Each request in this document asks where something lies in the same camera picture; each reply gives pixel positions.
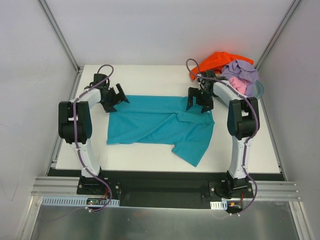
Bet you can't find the teal t shirt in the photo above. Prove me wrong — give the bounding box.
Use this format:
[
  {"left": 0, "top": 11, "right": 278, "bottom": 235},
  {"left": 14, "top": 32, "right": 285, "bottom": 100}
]
[{"left": 106, "top": 95, "right": 215, "bottom": 167}]

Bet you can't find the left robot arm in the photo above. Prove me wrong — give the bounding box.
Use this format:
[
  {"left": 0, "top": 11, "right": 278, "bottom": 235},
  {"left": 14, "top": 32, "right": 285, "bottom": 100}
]
[{"left": 58, "top": 72, "right": 129, "bottom": 195}]

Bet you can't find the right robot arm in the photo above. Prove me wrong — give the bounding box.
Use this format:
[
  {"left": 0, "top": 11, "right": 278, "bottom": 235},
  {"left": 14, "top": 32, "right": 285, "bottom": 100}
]
[{"left": 186, "top": 70, "right": 260, "bottom": 199}]

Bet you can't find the orange t shirt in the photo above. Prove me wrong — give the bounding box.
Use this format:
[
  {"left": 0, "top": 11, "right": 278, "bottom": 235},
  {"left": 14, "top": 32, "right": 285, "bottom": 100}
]
[{"left": 191, "top": 52, "right": 254, "bottom": 75}]

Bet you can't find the pink t shirt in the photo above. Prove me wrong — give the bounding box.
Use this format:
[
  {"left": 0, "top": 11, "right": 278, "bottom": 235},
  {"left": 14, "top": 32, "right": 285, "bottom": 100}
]
[{"left": 228, "top": 76, "right": 250, "bottom": 95}]

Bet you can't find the lilac t shirt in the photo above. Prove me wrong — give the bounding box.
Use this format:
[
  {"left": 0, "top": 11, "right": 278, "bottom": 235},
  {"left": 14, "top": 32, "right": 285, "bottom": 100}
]
[{"left": 220, "top": 59, "right": 259, "bottom": 97}]

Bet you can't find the grey-blue plastic basket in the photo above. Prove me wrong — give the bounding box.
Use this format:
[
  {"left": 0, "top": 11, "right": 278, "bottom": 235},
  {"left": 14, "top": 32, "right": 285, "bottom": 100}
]
[{"left": 214, "top": 79, "right": 265, "bottom": 103}]

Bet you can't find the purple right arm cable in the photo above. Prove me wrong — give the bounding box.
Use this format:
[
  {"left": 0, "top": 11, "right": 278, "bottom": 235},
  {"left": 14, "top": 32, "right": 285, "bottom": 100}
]
[{"left": 186, "top": 58, "right": 259, "bottom": 213}]

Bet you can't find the left aluminium frame post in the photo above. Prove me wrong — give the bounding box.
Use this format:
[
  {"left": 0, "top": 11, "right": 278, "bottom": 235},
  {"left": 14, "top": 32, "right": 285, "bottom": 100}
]
[{"left": 37, "top": 0, "right": 81, "bottom": 74}]

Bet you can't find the aluminium frame post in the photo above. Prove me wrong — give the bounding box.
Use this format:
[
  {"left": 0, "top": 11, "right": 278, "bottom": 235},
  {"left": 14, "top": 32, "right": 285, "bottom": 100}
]
[
  {"left": 255, "top": 0, "right": 303, "bottom": 70},
  {"left": 37, "top": 0, "right": 81, "bottom": 74}
]

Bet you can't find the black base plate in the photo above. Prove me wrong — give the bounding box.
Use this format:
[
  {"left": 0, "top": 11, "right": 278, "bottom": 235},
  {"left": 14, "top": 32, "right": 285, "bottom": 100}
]
[{"left": 48, "top": 167, "right": 286, "bottom": 208}]

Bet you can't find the right white cable duct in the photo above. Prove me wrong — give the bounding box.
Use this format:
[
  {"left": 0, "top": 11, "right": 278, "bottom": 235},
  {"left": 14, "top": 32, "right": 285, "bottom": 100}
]
[{"left": 210, "top": 200, "right": 228, "bottom": 211}]

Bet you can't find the white cable duct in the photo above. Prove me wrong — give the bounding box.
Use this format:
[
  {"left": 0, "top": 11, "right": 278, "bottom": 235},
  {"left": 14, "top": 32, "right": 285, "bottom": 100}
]
[
  {"left": 42, "top": 196, "right": 120, "bottom": 209},
  {"left": 210, "top": 200, "right": 228, "bottom": 211}
]

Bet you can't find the left white cable duct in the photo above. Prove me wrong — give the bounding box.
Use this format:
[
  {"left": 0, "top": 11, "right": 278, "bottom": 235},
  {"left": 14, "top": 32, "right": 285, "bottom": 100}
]
[{"left": 42, "top": 196, "right": 120, "bottom": 209}]

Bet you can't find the right aluminium frame post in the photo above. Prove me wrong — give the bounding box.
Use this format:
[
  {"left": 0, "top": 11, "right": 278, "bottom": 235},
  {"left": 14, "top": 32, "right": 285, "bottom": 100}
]
[{"left": 255, "top": 0, "right": 303, "bottom": 70}]

